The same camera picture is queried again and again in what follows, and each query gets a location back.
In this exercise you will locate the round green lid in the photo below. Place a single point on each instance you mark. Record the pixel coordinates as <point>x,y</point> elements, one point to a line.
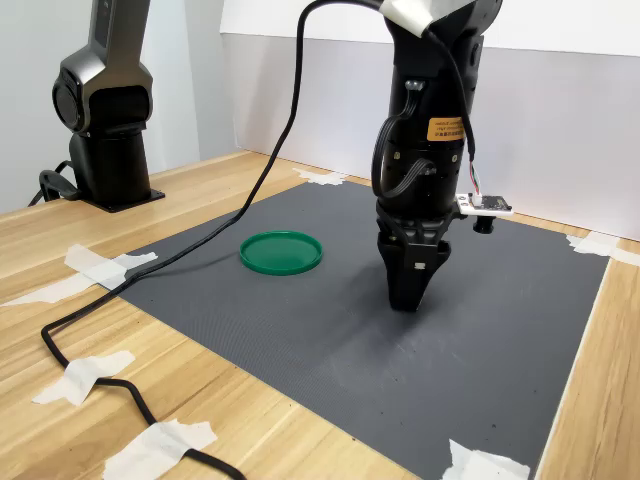
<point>280,252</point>

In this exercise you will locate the white tape wrap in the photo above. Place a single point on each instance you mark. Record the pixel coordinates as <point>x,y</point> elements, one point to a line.
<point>410,12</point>

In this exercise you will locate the small white camera box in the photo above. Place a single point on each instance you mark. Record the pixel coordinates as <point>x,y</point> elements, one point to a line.
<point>492,204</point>

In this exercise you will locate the dark grey mat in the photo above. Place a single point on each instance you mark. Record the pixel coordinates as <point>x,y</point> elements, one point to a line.
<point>300,350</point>

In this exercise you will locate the white masking tape piece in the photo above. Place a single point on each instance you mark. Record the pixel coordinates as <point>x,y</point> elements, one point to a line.
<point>322,177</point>
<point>150,450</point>
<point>75,255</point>
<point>75,382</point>
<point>590,246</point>
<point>480,465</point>
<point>137,259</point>

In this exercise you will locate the white partition panel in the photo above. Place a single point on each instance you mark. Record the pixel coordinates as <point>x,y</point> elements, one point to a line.
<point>565,125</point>
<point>340,100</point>

